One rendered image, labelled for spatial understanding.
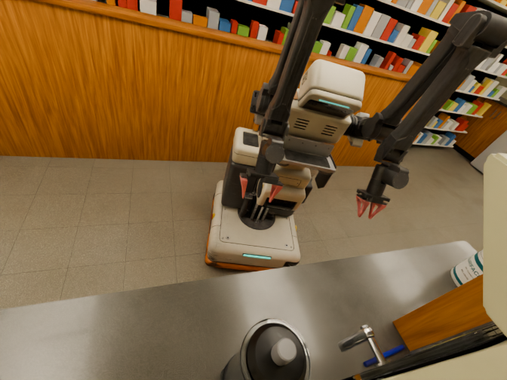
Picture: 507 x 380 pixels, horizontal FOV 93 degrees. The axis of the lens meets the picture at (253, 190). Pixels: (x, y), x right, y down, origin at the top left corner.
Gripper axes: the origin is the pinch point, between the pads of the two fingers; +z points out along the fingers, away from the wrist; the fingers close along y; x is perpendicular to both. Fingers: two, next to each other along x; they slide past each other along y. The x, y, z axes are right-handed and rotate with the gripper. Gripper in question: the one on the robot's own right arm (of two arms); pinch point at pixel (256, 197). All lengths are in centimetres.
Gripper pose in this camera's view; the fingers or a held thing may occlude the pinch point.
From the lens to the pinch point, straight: 83.6
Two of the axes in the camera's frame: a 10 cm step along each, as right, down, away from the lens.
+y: 9.6, 1.6, 2.1
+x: -1.5, -3.1, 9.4
